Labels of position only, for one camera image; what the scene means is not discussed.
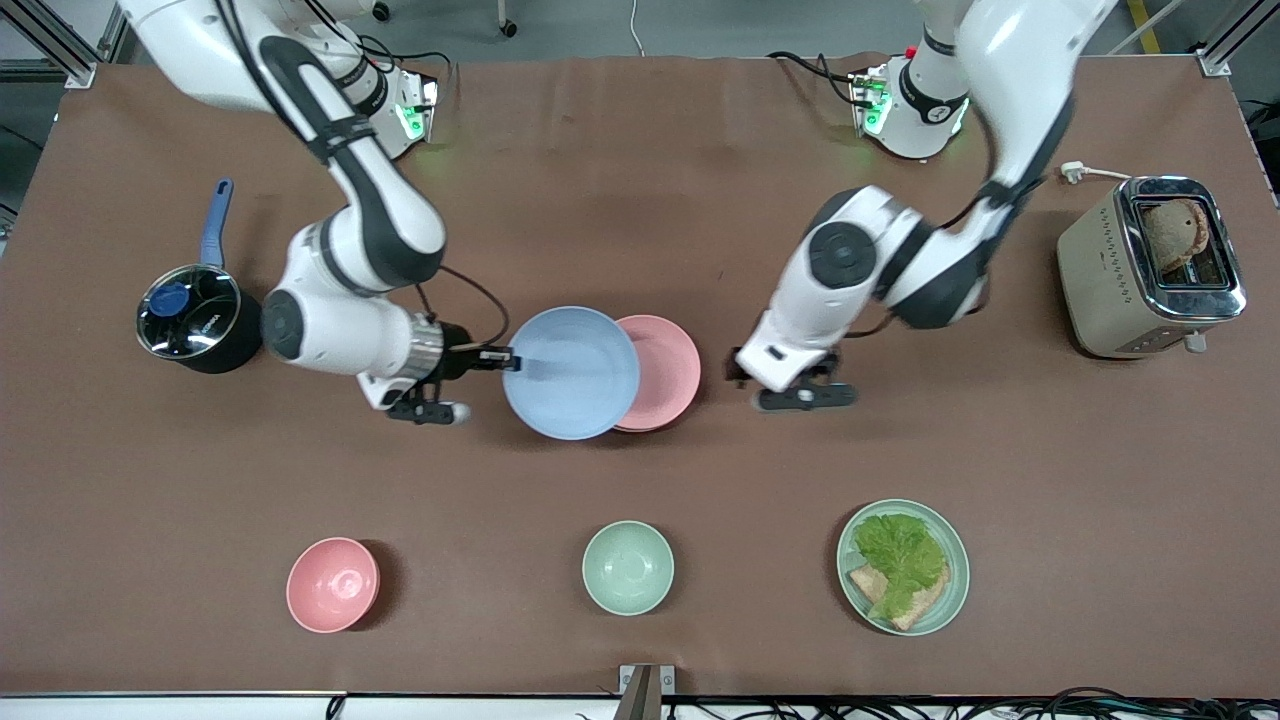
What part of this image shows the white toaster power plug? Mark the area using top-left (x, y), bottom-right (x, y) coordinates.
top-left (1060, 160), bottom-right (1136, 186)

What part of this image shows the black cable bundle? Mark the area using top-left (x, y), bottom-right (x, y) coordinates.
top-left (660, 685), bottom-right (1280, 720)

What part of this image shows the beige chrome toaster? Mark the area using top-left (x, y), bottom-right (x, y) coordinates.
top-left (1057, 176), bottom-right (1249, 359)

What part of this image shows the green bowl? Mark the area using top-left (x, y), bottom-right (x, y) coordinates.
top-left (582, 520), bottom-right (675, 616)

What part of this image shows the metal table edge bracket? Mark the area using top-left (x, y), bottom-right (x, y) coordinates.
top-left (618, 664), bottom-right (676, 720)

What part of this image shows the pink plate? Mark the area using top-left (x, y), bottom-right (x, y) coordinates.
top-left (612, 315), bottom-right (702, 433)

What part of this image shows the black base cable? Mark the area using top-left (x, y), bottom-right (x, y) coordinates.
top-left (768, 50), bottom-right (863, 106)

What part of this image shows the brown bread slice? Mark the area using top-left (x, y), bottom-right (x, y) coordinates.
top-left (848, 563), bottom-right (951, 631)

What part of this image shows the glass lid blue knob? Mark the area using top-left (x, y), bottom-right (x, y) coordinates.
top-left (137, 266), bottom-right (242, 359)

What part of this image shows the dark saucepan blue handle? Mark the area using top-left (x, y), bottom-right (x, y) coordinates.
top-left (137, 178), bottom-right (267, 375)

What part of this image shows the brown table cover sheet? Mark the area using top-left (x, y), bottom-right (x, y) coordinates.
top-left (0, 52), bottom-right (1280, 701)

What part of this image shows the pink bowl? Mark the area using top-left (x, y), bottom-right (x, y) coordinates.
top-left (286, 537), bottom-right (381, 634)

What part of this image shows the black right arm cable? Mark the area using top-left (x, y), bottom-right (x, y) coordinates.
top-left (215, 0), bottom-right (511, 353)

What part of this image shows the brown toast slice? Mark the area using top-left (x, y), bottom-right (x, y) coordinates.
top-left (1143, 198), bottom-right (1213, 276)

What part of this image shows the aluminium frame post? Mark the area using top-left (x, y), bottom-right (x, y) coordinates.
top-left (1195, 0), bottom-right (1280, 79)
top-left (0, 0), bottom-right (131, 89)

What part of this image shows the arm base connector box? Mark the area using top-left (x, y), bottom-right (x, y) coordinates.
top-left (395, 68), bottom-right (441, 141)

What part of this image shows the light blue plate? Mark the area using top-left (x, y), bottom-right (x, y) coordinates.
top-left (502, 306), bottom-right (641, 441)

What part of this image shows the green plate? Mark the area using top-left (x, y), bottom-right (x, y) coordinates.
top-left (836, 499), bottom-right (971, 637)

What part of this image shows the green lettuce leaf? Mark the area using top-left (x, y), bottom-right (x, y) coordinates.
top-left (853, 513), bottom-right (949, 621)

